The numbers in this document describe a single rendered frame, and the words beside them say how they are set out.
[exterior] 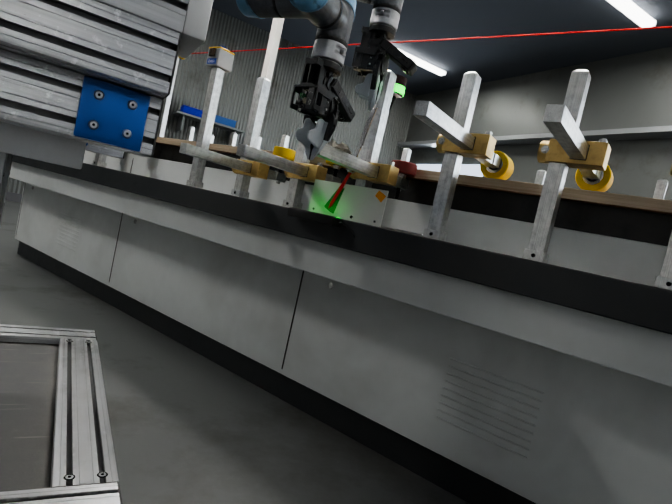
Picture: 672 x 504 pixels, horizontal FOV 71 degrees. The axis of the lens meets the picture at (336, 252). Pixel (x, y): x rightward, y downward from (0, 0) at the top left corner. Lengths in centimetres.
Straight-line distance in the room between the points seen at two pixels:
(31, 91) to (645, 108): 653
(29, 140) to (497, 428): 124
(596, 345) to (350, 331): 77
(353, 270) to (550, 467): 71
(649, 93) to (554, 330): 589
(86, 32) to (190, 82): 733
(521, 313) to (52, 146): 97
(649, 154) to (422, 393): 545
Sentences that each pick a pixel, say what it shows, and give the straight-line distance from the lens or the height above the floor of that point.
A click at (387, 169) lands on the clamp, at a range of 130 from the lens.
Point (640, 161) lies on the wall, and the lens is 663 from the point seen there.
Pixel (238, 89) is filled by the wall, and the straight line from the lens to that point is 827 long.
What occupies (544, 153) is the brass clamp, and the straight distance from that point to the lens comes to 116.
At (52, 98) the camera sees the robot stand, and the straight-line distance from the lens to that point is 79.
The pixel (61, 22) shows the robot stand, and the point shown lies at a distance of 76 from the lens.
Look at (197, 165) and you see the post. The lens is 187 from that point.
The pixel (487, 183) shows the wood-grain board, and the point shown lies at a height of 88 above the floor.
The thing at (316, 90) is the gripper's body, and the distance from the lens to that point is 106.
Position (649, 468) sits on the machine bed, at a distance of 138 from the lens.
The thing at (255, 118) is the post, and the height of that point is 97.
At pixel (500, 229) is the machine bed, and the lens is 139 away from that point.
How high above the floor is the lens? 69
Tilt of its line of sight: 4 degrees down
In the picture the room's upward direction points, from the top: 13 degrees clockwise
